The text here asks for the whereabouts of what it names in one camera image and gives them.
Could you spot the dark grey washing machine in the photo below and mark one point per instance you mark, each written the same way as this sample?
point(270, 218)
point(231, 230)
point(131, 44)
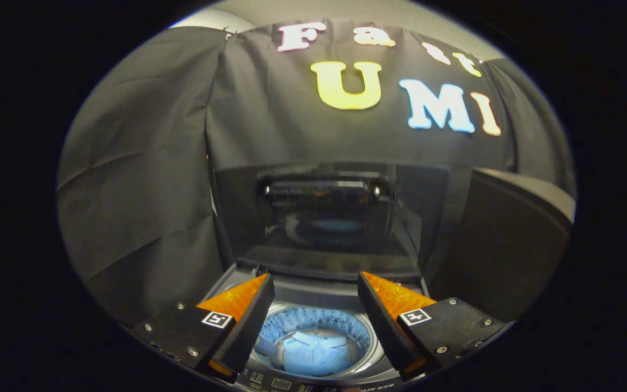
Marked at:
point(313, 294)

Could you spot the black backdrop cloth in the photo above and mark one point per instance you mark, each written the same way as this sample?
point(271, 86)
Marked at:
point(145, 190)

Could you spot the light blue polo shirt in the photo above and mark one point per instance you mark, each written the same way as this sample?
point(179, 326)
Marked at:
point(316, 354)

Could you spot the grey cabinet with dark top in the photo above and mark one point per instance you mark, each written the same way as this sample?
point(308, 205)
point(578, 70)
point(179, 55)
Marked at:
point(504, 239)

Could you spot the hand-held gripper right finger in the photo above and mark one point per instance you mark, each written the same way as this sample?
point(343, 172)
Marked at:
point(381, 326)

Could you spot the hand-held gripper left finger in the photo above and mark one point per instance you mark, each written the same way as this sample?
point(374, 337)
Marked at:
point(248, 321)

